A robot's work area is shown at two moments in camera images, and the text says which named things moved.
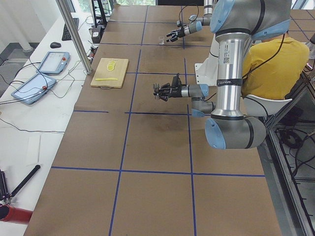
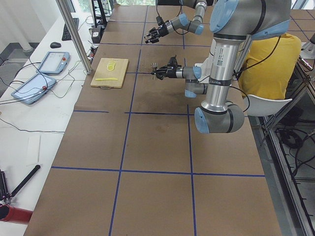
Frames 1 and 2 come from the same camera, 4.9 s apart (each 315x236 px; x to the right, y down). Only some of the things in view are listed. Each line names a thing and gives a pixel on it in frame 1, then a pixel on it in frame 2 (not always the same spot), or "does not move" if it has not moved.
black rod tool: x=36 y=168 does not move
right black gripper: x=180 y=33 -> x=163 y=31
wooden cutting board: x=119 y=73 does not move
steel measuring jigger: x=156 y=88 -> x=154 y=65
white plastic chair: x=254 y=105 does not move
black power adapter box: x=96 y=34 does not move
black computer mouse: x=54 y=44 does not move
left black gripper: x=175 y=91 -> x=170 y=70
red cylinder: x=11 y=214 does not move
